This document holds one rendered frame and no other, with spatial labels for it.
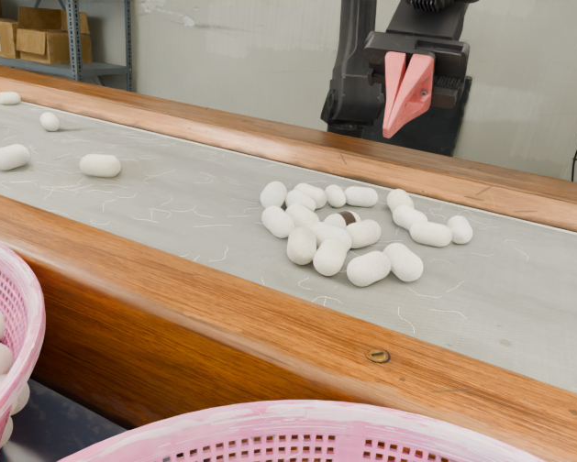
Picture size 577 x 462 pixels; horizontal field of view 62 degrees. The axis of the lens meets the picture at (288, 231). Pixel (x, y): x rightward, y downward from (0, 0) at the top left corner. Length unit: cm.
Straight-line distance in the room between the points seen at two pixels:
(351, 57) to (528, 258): 47
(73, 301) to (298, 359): 13
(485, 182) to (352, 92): 31
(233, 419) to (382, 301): 16
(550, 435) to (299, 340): 11
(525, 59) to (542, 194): 187
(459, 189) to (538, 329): 24
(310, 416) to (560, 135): 231
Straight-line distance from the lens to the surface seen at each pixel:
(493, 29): 240
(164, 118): 70
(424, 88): 53
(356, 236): 38
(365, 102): 80
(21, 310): 28
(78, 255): 30
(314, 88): 253
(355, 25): 82
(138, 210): 43
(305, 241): 34
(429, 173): 56
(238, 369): 24
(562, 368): 32
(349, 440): 20
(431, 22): 54
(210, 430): 19
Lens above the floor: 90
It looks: 24 degrees down
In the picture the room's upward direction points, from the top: 7 degrees clockwise
